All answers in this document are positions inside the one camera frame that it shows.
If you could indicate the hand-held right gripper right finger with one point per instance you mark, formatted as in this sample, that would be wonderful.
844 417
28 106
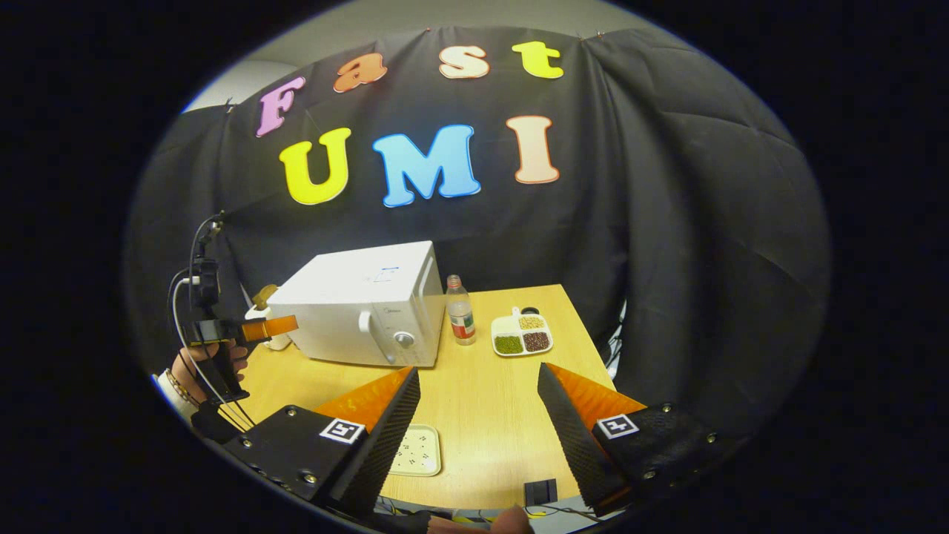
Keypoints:
574 452

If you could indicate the clear bottle with red label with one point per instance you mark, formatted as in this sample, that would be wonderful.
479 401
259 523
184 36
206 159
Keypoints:
460 315

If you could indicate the pile of green beans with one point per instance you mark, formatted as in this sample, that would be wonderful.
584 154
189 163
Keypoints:
508 344

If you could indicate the pile of dark red beans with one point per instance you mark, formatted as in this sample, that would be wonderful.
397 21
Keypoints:
536 341

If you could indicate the white microwave oven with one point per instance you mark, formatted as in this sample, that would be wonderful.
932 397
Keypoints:
348 297

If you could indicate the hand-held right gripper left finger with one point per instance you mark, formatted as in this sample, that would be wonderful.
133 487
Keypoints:
385 452

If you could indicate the black power adapter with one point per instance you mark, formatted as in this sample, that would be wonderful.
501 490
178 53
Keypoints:
540 492

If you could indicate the pile of pale yellow beans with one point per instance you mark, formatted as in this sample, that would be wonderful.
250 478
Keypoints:
531 322

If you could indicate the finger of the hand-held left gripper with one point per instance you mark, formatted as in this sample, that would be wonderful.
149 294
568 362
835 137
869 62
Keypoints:
270 327

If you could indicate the white sectioned tray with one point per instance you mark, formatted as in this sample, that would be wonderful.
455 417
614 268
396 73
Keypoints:
504 326

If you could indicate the pale green square plate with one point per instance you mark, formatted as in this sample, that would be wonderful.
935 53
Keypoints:
422 452

